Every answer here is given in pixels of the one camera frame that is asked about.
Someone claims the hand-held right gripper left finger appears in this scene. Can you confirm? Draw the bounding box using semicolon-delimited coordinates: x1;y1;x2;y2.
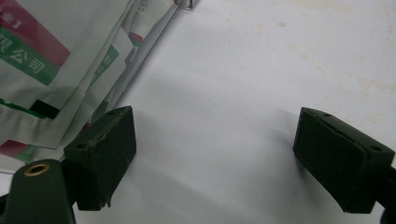
63;105;137;212

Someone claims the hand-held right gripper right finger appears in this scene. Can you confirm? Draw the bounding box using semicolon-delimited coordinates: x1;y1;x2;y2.
292;106;396;215

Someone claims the white sachet red green label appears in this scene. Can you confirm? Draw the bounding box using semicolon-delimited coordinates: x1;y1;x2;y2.
0;0;133;150
57;27;135;162
0;139;67;174
92;0;181;123

